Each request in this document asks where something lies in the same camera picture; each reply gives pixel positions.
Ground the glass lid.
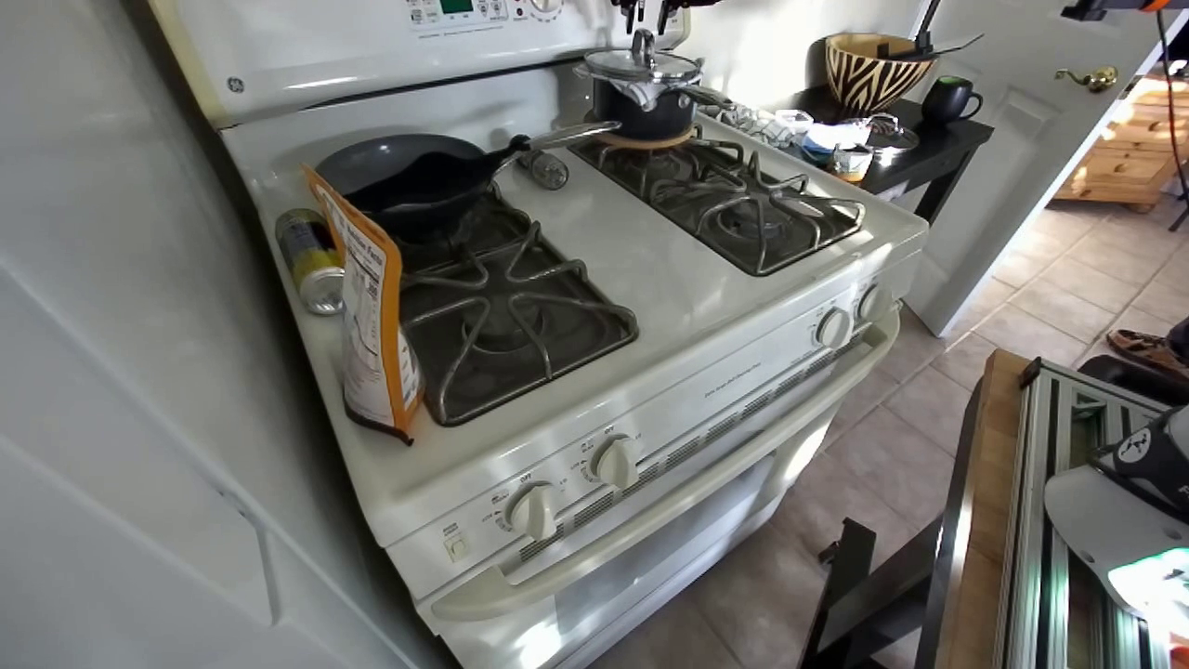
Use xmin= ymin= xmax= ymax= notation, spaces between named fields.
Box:
xmin=574 ymin=29 xmax=707 ymax=91

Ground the dark pot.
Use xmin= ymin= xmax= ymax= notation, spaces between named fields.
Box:
xmin=591 ymin=76 xmax=737 ymax=143

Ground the dark frying pan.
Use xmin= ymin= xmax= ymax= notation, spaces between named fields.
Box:
xmin=315 ymin=121 xmax=622 ymax=244

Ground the round cork trivet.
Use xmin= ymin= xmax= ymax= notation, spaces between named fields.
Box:
xmin=594 ymin=125 xmax=699 ymax=152

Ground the patterned kitchen towel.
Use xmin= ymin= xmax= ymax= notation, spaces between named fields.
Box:
xmin=713 ymin=100 xmax=790 ymax=150

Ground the stove burner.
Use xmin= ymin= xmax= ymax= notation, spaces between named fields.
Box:
xmin=568 ymin=130 xmax=749 ymax=203
xmin=372 ymin=186 xmax=538 ymax=272
xmin=401 ymin=243 xmax=640 ymax=427
xmin=650 ymin=165 xmax=868 ymax=278

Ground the small glass shaker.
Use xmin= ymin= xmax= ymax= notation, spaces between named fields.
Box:
xmin=517 ymin=149 xmax=570 ymax=192

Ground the zebra pattern bowl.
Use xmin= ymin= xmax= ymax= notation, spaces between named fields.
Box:
xmin=824 ymin=33 xmax=940 ymax=119

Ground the small printed cup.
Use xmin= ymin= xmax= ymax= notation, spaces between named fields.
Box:
xmin=830 ymin=144 xmax=875 ymax=184

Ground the white gas stove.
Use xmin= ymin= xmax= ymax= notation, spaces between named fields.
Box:
xmin=149 ymin=0 xmax=930 ymax=669

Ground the small glass bowl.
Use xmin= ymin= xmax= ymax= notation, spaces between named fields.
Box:
xmin=869 ymin=115 xmax=921 ymax=155

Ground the black serving spoon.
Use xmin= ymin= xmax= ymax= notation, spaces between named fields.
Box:
xmin=899 ymin=33 xmax=986 ymax=63

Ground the black mug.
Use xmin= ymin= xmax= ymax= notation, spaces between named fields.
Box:
xmin=921 ymin=75 xmax=985 ymax=127

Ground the black side table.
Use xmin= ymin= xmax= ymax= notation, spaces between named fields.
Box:
xmin=785 ymin=85 xmax=995 ymax=224

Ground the stove knob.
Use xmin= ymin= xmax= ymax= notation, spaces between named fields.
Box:
xmin=856 ymin=283 xmax=895 ymax=324
xmin=506 ymin=480 xmax=562 ymax=543
xmin=592 ymin=434 xmax=645 ymax=492
xmin=815 ymin=307 xmax=855 ymax=351

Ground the white door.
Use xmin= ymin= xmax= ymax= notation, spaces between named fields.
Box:
xmin=906 ymin=0 xmax=1189 ymax=337

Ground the yellow drink can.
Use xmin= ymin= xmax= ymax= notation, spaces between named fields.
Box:
xmin=275 ymin=208 xmax=347 ymax=316

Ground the orange snack bag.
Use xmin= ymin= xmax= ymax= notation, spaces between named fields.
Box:
xmin=301 ymin=164 xmax=425 ymax=446

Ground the wooden furniture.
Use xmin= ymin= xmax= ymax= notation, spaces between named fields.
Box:
xmin=1053 ymin=74 xmax=1189 ymax=214

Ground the oven door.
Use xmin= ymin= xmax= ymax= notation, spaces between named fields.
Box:
xmin=418 ymin=311 xmax=902 ymax=669

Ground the brown sandal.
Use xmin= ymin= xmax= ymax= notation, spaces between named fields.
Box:
xmin=1104 ymin=329 xmax=1189 ymax=383

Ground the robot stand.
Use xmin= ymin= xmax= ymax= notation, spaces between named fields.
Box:
xmin=797 ymin=348 xmax=1189 ymax=669

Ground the white refrigerator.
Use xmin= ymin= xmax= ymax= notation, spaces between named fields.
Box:
xmin=0 ymin=0 xmax=451 ymax=669

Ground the brass door handle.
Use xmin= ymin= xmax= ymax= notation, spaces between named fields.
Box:
xmin=1053 ymin=66 xmax=1119 ymax=95

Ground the oven door handle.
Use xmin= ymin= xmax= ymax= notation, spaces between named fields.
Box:
xmin=429 ymin=311 xmax=902 ymax=622

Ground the black cable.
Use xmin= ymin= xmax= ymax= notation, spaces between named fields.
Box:
xmin=1155 ymin=7 xmax=1189 ymax=233

